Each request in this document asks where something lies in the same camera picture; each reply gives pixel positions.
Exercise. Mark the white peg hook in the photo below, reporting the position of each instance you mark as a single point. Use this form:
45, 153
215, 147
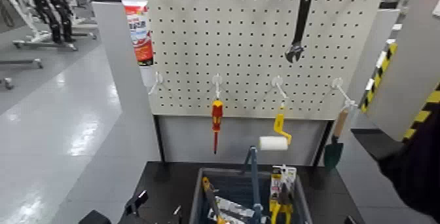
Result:
217, 81
337, 83
277, 81
157, 79

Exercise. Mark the yellow black hand tool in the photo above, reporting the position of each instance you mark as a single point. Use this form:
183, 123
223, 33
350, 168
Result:
210, 196

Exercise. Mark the black adjustable wrench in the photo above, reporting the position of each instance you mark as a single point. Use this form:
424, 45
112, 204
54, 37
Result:
301, 19

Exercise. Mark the grey divider panel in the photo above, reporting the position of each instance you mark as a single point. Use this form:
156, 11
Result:
376, 46
127, 115

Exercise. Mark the white perforated pegboard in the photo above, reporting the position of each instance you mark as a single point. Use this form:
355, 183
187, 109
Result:
240, 46

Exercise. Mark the white robot on stand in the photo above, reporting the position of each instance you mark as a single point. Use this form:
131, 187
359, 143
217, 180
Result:
20, 5

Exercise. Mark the grey stand base bar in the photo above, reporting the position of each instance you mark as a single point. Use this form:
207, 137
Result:
20, 62

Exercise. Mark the grey stand caster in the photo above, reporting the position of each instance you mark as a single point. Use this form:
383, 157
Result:
7, 82

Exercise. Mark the grey panel with hazard tape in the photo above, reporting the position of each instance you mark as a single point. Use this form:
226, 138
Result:
412, 63

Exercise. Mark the red white sealant tube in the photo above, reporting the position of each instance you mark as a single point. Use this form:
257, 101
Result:
139, 29

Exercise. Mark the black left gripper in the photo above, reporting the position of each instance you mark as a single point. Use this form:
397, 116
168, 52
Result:
93, 217

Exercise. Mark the yellow pliers on card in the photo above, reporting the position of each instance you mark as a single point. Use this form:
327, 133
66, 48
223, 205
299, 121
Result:
282, 204

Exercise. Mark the silver white packaged item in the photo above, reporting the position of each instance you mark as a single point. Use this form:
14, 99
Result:
233, 209

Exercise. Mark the grey teal plastic crate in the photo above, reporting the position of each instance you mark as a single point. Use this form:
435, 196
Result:
197, 197

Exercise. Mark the grey wheeled stand base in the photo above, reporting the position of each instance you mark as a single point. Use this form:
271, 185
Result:
48, 43

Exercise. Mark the red yellow screwdriver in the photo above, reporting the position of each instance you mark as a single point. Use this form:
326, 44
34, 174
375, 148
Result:
217, 115

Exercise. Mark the black robot on stand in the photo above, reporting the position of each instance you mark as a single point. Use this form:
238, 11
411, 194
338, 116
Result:
51, 8

